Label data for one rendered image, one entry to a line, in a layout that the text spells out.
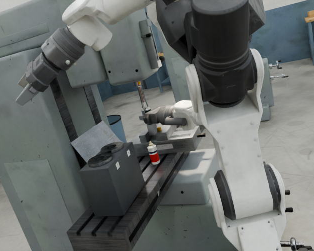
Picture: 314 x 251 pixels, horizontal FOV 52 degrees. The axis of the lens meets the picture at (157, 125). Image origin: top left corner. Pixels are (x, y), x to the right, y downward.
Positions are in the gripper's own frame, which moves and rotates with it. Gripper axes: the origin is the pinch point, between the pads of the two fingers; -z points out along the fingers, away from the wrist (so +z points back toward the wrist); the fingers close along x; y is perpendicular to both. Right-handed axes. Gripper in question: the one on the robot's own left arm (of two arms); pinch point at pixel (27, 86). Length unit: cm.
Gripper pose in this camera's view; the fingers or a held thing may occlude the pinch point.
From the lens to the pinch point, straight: 94.7
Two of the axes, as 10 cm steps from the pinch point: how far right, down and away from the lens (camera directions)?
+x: -2.9, -5.4, 7.9
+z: 7.3, -6.6, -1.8
